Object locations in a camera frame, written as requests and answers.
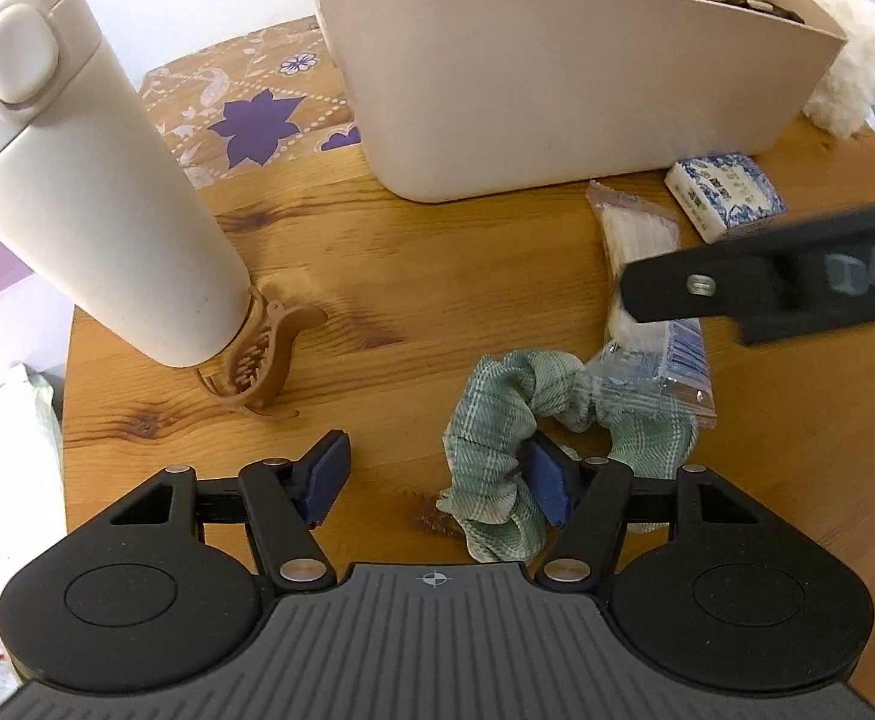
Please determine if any clear bag of cotton swabs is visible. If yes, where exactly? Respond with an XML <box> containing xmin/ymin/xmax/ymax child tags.
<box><xmin>587</xmin><ymin>181</ymin><xmax>717</xmax><ymax>427</ymax></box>

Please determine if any green plaid scrunchie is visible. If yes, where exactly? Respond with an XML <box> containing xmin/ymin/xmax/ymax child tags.
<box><xmin>437</xmin><ymin>349</ymin><xmax>699</xmax><ymax>562</ymax></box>

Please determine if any white thermos bottle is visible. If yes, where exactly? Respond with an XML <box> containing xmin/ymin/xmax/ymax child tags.
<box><xmin>0</xmin><ymin>0</ymin><xmax>250</xmax><ymax>367</ymax></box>

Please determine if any beige plastic storage bin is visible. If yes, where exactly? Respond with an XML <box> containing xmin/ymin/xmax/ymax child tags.
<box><xmin>314</xmin><ymin>0</ymin><xmax>846</xmax><ymax>203</ymax></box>

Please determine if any blue white tissue pack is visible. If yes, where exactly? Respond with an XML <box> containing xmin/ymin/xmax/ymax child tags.
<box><xmin>665</xmin><ymin>153</ymin><xmax>787</xmax><ymax>244</ymax></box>

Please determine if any white fluffy plush toy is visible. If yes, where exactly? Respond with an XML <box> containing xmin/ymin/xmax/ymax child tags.
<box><xmin>803</xmin><ymin>0</ymin><xmax>875</xmax><ymax>138</ymax></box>

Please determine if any brown fishbone hair clip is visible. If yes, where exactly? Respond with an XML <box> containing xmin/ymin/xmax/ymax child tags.
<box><xmin>195</xmin><ymin>284</ymin><xmax>328</xmax><ymax>421</ymax></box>

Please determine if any purple flower placemat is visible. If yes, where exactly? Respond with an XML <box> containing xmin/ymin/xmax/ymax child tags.
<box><xmin>140</xmin><ymin>16</ymin><xmax>361</xmax><ymax>188</ymax></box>

